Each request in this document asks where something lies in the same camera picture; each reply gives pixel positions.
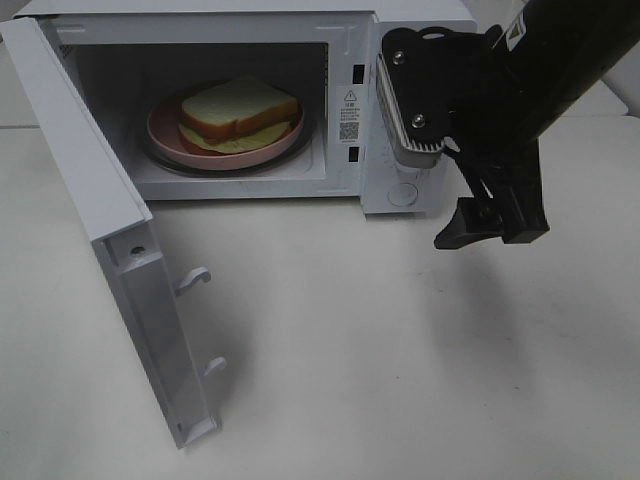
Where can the white bread slice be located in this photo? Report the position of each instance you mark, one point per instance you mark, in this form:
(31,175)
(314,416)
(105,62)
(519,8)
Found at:
(236,108)

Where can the round door release button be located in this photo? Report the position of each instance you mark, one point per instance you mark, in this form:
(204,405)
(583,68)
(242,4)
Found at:
(403,195)

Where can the white microwave oven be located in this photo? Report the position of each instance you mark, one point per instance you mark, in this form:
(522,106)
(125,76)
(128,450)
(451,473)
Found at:
(124,57)

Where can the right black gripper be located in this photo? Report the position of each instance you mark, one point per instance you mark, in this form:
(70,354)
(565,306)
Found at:
(498,143)

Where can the pink round plate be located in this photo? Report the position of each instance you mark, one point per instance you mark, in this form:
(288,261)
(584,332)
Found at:
(163,130)

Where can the glass microwave turntable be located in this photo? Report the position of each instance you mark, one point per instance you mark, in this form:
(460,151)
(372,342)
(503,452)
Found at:
(306,136)

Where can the warning label with QR code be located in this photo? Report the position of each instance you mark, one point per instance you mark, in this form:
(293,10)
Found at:
(348,111)

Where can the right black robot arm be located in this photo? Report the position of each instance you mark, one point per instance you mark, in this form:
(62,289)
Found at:
(580,42)

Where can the white microwave door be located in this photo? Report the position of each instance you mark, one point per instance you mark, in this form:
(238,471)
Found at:
(119,226)

